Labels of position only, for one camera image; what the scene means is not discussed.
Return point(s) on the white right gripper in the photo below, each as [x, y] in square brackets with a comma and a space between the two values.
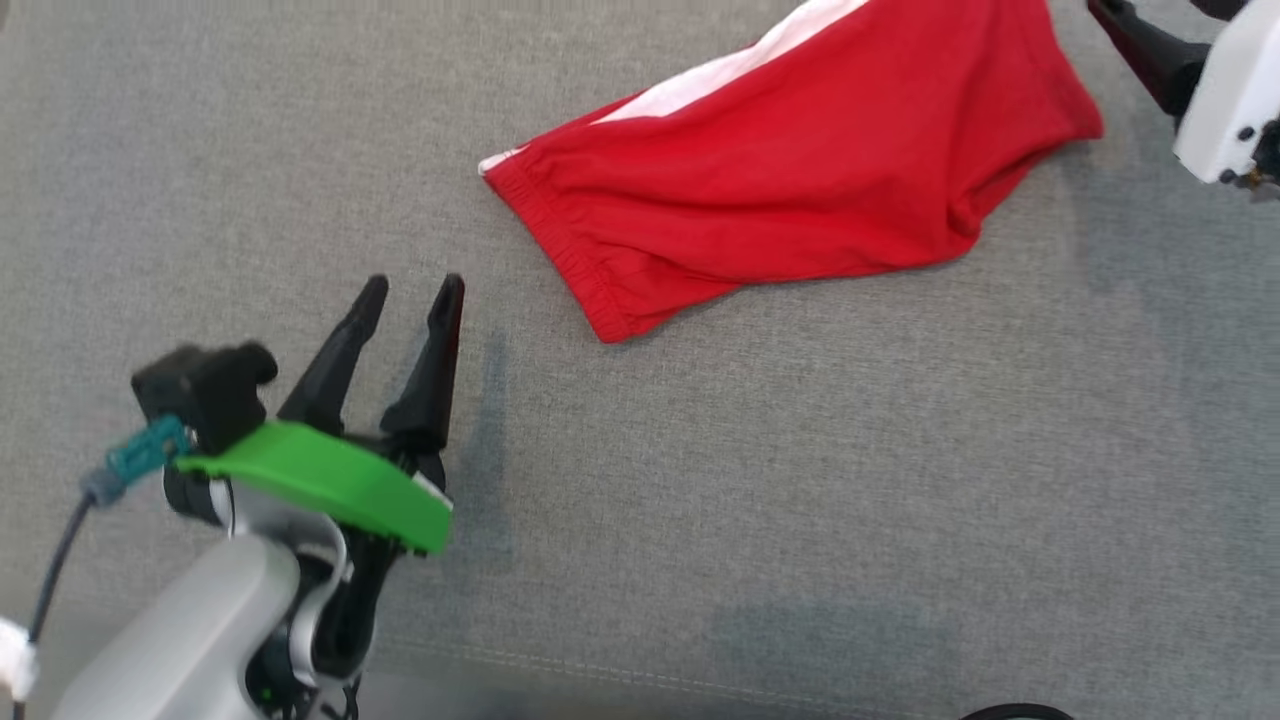
[1235, 100]

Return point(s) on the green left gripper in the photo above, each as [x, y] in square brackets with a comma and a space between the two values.
[340, 480]

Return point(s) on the red shorts white side stripe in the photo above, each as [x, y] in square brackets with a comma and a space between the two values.
[800, 180]

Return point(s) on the grey fabric sofa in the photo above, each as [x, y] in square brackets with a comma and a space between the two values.
[800, 450]

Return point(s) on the white cloth wrap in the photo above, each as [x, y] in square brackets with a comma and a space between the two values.
[15, 660]

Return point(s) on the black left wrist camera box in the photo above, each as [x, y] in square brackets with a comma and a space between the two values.
[205, 390]

